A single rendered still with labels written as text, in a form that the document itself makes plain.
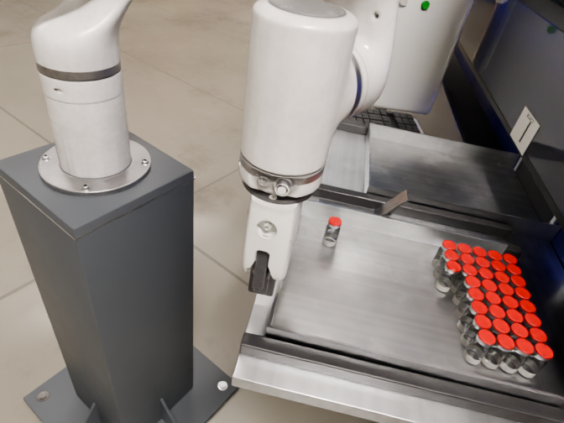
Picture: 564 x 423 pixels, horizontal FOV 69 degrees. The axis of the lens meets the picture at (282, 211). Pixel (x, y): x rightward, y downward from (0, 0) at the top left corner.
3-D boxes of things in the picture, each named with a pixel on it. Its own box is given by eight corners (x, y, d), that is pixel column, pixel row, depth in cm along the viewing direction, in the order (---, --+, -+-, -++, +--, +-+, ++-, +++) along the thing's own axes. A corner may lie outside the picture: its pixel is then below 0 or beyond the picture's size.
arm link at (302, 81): (287, 121, 45) (221, 145, 39) (309, -13, 36) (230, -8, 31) (348, 155, 41) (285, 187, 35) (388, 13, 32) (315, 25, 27)
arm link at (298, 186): (321, 188, 36) (315, 214, 37) (329, 141, 43) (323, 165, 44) (228, 168, 36) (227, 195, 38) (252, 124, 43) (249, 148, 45)
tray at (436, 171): (512, 167, 93) (519, 154, 91) (550, 242, 73) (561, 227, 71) (366, 136, 95) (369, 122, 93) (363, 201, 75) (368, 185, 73)
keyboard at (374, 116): (410, 119, 125) (413, 112, 123) (422, 142, 114) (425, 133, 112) (281, 101, 122) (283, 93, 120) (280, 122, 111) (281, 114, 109)
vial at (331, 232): (336, 239, 65) (342, 219, 62) (335, 248, 63) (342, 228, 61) (322, 236, 65) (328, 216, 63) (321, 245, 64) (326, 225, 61)
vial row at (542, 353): (501, 275, 64) (515, 254, 61) (536, 380, 50) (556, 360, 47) (487, 272, 64) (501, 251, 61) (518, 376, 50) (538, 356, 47)
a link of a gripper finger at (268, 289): (275, 275, 45) (268, 312, 50) (280, 256, 48) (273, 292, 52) (247, 268, 46) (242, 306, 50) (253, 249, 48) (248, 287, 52)
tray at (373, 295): (497, 258, 67) (507, 243, 65) (549, 414, 47) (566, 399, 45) (296, 213, 69) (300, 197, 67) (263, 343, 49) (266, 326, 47)
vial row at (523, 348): (487, 272, 64) (500, 251, 61) (518, 376, 50) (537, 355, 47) (472, 268, 64) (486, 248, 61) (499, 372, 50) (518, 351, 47)
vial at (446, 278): (448, 283, 61) (461, 262, 58) (450, 294, 59) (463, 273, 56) (433, 279, 61) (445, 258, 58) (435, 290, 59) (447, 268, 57)
